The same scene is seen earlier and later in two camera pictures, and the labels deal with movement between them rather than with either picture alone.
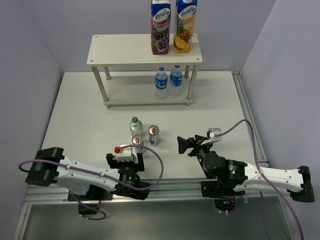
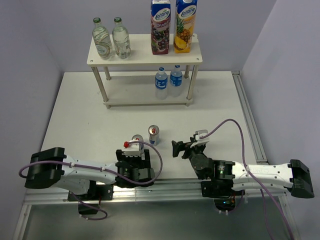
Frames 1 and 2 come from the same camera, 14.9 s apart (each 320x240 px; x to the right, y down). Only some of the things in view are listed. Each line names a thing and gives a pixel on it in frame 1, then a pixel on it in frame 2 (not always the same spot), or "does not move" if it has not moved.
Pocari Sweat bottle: (175, 82) does not move
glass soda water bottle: (136, 126) -> (120, 39)
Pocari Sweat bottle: (161, 84) does not move
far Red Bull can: (153, 132) does not move
